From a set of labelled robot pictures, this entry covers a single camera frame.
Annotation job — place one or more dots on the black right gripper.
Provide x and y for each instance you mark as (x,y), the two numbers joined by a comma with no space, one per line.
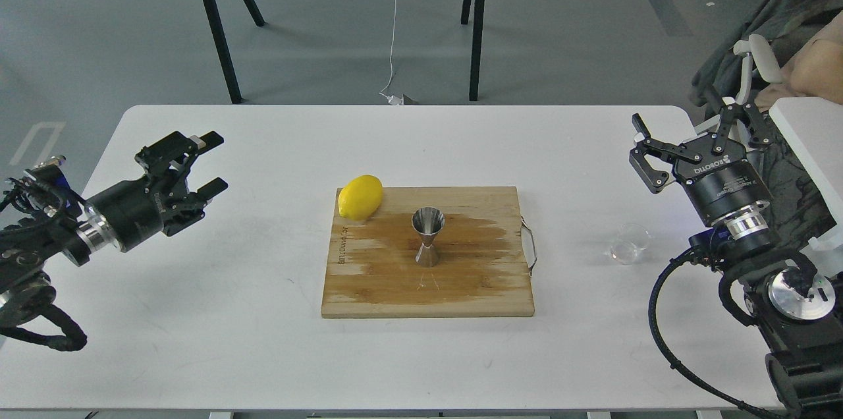
(721,185)

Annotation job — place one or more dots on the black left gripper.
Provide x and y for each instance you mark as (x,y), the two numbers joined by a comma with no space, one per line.
(132,211)

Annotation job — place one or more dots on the clear glass measuring cup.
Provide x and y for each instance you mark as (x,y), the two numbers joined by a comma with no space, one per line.
(629,243)

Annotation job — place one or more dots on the steel double jigger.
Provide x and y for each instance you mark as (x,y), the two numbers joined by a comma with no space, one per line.
(428,222)

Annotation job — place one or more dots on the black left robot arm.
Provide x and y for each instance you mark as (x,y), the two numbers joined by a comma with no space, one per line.
(57,220)

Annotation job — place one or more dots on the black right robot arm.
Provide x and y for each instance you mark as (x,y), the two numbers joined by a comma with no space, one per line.
(780,291)

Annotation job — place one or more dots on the person forearm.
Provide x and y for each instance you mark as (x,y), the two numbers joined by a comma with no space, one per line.
(814,71)

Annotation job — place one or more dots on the white office chair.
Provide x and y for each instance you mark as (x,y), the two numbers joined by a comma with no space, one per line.
(759,69)

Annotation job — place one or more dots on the white side table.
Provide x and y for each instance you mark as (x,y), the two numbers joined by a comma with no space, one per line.
(813,128)

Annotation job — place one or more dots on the yellow lemon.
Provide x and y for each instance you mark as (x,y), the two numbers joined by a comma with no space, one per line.
(360,198)

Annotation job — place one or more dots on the grey jacket on chair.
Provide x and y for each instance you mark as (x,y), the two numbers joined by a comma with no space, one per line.
(773,19)

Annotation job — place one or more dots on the wooden cutting board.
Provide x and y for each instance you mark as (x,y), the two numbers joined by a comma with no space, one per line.
(371,272)

